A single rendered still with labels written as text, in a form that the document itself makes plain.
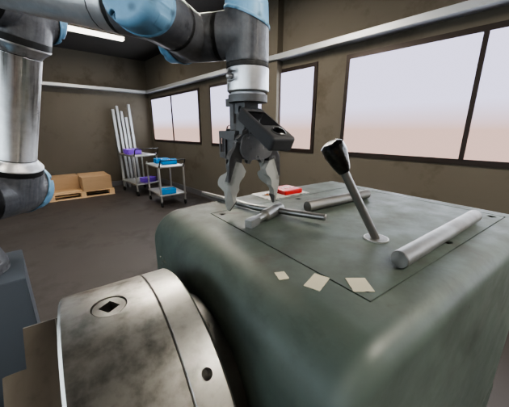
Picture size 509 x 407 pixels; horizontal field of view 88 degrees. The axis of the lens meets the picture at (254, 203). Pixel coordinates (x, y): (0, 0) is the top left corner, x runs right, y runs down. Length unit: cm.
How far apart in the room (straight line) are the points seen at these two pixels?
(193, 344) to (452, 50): 300
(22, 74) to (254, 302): 68
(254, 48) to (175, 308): 40
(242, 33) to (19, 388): 54
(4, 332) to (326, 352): 73
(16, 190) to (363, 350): 79
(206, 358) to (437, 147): 287
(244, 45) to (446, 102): 263
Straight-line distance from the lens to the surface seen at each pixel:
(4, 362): 89
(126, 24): 42
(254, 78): 49
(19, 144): 83
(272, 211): 48
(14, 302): 81
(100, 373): 29
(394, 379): 27
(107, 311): 35
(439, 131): 301
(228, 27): 51
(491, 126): 294
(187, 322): 31
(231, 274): 34
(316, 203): 55
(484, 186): 300
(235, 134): 50
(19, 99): 80
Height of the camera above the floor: 142
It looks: 16 degrees down
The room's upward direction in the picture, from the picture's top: straight up
